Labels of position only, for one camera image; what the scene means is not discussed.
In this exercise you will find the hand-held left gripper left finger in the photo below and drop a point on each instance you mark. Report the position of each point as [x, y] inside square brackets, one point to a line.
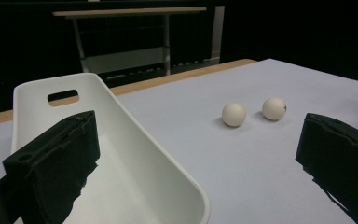
[52, 168]

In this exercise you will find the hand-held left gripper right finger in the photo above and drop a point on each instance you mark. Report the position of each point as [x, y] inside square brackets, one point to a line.
[341, 161]

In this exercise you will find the white plastic bin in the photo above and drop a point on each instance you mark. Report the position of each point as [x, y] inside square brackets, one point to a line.
[136, 174]

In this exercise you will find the white egg with dark mark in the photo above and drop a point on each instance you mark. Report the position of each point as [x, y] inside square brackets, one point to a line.
[273, 109]

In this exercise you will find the plain white egg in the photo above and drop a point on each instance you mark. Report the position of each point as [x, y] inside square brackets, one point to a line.
[233, 114]

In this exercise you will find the white table mat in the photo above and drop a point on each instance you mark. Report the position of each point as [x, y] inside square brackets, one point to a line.
[245, 171]

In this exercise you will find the white frame desk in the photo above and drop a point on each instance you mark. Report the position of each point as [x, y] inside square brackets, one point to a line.
[166, 40]

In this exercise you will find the white upright post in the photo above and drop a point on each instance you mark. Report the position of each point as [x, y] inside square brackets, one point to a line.
[217, 31]

